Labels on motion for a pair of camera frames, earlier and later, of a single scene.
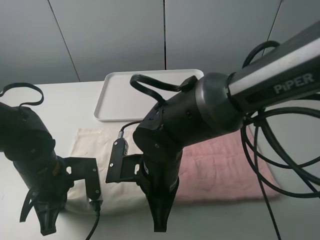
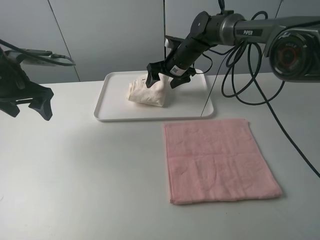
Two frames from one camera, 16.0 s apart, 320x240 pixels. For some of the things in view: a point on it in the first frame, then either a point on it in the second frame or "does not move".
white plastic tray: x=118 y=101 does not move
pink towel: x=218 y=169 does not move
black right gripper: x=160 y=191 → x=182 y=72
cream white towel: x=117 y=198 → x=138 y=91
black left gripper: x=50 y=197 → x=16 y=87
